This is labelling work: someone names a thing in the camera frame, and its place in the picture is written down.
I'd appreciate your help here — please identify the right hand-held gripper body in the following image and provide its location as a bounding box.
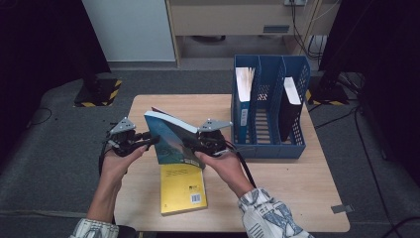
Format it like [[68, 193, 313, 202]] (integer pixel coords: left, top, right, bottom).
[[196, 118, 233, 157]]

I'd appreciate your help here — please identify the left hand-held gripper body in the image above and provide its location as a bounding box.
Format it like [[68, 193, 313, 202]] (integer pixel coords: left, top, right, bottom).
[[107, 116, 147, 157]]

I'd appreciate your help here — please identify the teal cover book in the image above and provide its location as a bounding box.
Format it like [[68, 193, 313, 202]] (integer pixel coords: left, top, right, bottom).
[[144, 106, 207, 170]]

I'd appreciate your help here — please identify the yellow cover book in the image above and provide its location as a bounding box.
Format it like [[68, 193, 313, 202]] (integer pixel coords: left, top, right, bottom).
[[159, 163, 209, 216]]

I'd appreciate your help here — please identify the blue plastic file rack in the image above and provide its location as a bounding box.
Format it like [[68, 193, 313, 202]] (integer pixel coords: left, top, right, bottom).
[[231, 54, 311, 159]]

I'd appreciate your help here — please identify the blue cover book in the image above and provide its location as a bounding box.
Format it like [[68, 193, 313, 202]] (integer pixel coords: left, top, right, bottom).
[[234, 66, 257, 146]]

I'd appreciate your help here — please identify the black hardcover book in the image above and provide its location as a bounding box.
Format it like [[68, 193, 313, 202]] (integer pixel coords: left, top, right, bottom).
[[278, 76, 304, 143]]

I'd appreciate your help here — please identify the person's left hand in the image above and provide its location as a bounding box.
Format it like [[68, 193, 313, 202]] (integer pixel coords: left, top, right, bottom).
[[100, 144, 150, 186]]

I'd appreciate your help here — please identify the person's right hand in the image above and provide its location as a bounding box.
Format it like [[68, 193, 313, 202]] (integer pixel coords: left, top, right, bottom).
[[194, 150, 247, 196]]

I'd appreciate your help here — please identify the white cabinet panel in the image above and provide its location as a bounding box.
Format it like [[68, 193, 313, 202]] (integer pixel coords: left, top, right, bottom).
[[81, 0, 176, 62]]

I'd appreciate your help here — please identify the beige wooden desk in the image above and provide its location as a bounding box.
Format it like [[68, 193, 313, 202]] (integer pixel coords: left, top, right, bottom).
[[164, 0, 341, 68]]

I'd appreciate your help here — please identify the black curtain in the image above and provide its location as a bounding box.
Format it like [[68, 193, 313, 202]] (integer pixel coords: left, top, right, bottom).
[[318, 0, 420, 186], [0, 0, 112, 167]]

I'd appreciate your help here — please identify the grey tape piece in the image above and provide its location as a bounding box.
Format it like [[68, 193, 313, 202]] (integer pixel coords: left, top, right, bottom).
[[331, 203, 355, 214]]

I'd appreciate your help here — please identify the left hand-held gripper cable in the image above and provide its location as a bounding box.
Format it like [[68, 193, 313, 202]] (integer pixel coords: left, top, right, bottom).
[[98, 142, 113, 177]]

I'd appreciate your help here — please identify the hand-held gripper cable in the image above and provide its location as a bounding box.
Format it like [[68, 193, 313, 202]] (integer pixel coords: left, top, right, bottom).
[[226, 140, 259, 189], [98, 142, 113, 177]]

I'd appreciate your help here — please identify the right hand-held gripper cable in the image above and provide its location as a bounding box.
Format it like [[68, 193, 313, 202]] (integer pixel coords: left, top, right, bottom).
[[226, 140, 259, 189]]

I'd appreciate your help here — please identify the black floor cable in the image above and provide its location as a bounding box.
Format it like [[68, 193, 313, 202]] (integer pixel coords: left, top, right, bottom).
[[28, 107, 53, 128], [354, 107, 397, 238], [313, 105, 359, 130]]

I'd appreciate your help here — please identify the grey desk handle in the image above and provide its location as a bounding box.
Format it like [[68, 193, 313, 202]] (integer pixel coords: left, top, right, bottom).
[[262, 24, 291, 34]]

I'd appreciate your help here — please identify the bundle of hanging cables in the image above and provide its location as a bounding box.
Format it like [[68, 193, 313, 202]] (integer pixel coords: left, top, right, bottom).
[[290, 0, 331, 62]]

